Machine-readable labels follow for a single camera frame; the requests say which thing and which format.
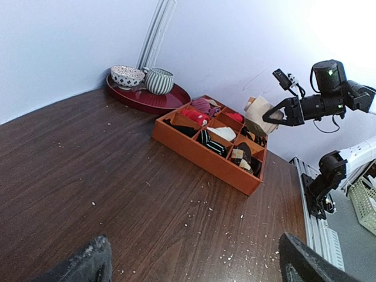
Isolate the red sock in tray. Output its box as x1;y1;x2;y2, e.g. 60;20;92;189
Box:
180;109;210;126
227;112;244;123

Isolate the cream striped knitted sock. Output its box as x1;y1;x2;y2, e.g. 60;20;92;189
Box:
244;96;279;137

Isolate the red round plate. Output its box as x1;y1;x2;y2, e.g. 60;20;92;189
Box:
106;75;192;115

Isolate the right aluminium frame post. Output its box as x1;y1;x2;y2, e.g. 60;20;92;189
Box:
136;0;177;69

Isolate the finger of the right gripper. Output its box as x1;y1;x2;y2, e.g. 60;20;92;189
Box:
262;98;294;123

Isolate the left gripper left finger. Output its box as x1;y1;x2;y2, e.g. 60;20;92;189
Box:
32;235;113;281

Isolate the cream sock in tray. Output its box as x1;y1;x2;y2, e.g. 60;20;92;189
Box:
207;126;237;142

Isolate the black sock in tray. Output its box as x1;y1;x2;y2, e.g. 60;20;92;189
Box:
163;119;199;137

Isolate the grey striped cup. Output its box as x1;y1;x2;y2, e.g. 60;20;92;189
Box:
142;67;174;95

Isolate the white dotted bowl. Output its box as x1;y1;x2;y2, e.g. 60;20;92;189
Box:
110;65;145;90

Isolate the black white striped sock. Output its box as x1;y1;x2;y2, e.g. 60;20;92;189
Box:
197;130;227;157

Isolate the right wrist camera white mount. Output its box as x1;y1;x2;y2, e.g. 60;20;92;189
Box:
272;69;305;96

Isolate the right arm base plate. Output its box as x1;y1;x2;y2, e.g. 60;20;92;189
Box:
301;173;336;220

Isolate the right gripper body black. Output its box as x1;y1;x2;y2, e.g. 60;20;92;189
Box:
284;95;325;126

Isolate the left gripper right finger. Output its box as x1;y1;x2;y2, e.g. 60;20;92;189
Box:
278;233;358;282

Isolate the white perforated basket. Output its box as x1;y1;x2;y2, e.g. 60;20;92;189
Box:
348;177;375;235

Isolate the wooden compartment tray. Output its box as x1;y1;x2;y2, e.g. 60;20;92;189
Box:
152;95;267;196

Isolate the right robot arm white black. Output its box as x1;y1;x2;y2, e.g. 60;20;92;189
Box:
263;59;375;220

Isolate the purple sock in tray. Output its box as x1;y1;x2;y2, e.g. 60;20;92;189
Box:
191;98;221;117

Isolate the argyle patterned sock in tray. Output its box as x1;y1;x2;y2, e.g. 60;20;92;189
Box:
230;142;262;177

